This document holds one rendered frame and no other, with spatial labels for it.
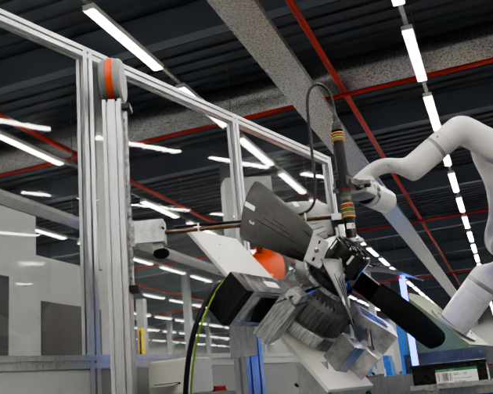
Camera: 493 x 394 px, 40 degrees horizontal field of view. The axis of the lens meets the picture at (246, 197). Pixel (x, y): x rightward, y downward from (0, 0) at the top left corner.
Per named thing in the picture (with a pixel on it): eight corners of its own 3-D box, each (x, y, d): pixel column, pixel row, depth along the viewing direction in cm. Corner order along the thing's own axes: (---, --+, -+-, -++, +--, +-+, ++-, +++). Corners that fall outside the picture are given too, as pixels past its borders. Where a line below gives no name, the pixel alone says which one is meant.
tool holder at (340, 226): (336, 242, 205) (332, 212, 208) (333, 247, 212) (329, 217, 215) (365, 240, 206) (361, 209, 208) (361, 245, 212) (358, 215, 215)
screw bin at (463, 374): (412, 390, 198) (408, 366, 200) (419, 388, 214) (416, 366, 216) (491, 383, 191) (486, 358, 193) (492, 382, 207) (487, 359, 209)
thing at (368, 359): (361, 380, 194) (342, 363, 196) (366, 375, 199) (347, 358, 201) (378, 359, 192) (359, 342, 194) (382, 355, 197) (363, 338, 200)
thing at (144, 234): (131, 246, 207) (129, 219, 209) (134, 251, 213) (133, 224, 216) (163, 243, 207) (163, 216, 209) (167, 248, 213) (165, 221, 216)
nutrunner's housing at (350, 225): (347, 250, 206) (329, 112, 219) (346, 253, 210) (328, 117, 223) (360, 249, 206) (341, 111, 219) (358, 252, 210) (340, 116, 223)
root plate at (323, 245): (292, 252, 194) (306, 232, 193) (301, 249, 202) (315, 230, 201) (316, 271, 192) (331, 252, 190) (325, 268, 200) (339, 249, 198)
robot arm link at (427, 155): (412, 121, 235) (345, 178, 236) (444, 149, 226) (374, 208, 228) (416, 134, 243) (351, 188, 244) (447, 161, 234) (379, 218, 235)
